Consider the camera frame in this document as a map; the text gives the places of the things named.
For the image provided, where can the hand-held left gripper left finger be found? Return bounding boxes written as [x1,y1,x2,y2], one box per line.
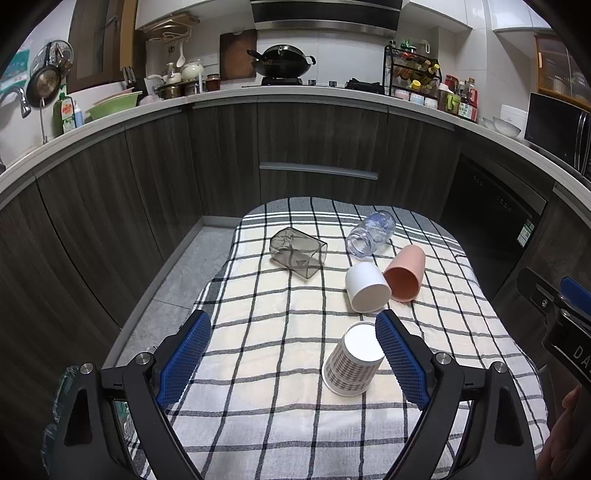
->
[46,310,213,480]

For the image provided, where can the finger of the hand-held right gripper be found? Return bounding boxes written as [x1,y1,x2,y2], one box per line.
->
[516,268,563,319]
[560,276,591,320]

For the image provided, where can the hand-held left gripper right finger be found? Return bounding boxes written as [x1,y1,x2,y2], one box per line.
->
[375,310,539,480]

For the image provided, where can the plaid paper cup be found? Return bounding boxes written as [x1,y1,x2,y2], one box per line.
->
[322,322,386,397]

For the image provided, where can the white cup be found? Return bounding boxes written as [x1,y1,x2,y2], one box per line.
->
[345,263,392,313]

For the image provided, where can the pink cup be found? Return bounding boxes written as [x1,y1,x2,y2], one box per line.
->
[383,244,426,304]

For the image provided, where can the grey transparent square cup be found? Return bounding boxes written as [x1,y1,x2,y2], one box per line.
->
[270,226,329,281]

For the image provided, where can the person's right hand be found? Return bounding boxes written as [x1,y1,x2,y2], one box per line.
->
[537,383,583,480]

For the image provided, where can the black dishwasher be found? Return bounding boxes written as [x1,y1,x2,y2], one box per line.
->
[440,154,549,302]

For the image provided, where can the black white checked cloth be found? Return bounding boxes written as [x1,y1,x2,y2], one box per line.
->
[99,198,551,480]

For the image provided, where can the clear glass jar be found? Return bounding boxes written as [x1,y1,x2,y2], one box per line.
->
[346,210,396,260]

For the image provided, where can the black microwave oven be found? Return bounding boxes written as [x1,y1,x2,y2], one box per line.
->
[523,92,591,180]

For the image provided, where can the white bowls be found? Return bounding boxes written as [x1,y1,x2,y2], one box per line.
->
[482,116,523,140]

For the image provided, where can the white rice cooker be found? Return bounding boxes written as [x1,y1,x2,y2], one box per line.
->
[499,105,527,137]

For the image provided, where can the dark sauce bottle red label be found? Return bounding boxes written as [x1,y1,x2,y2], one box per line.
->
[463,78,479,123]

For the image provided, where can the wooden glass-door cabinet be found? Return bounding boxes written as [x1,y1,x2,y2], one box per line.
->
[534,34,591,101]

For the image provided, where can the black spice rack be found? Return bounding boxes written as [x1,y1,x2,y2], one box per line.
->
[383,43,443,100]

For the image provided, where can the green basin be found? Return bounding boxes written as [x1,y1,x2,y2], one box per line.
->
[86,90,144,122]

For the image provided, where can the metal pot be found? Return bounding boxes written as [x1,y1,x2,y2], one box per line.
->
[154,81,184,100]

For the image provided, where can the green dish soap bottle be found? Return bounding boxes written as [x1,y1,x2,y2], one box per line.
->
[52,92,77,136]

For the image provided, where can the white teapot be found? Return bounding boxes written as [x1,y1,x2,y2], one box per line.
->
[180,60,205,83]

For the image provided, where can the gas stove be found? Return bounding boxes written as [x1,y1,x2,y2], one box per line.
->
[242,76,347,89]

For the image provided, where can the dark wooden cutting board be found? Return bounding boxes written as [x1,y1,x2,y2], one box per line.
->
[219,29,258,80]

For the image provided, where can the hanging frying pan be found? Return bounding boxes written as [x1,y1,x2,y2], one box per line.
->
[26,41,75,108]

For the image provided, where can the metal faucet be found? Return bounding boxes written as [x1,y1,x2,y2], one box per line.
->
[0,85,33,119]

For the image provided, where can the black wok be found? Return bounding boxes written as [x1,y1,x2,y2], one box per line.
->
[246,44,317,79]

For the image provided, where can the wooden hanging rack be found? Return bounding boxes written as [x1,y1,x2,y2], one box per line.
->
[138,13,201,41]

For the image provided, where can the range hood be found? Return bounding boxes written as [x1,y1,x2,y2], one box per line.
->
[250,0,403,40]

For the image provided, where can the metal drawer handle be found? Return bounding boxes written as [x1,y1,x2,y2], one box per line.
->
[259,162,380,181]

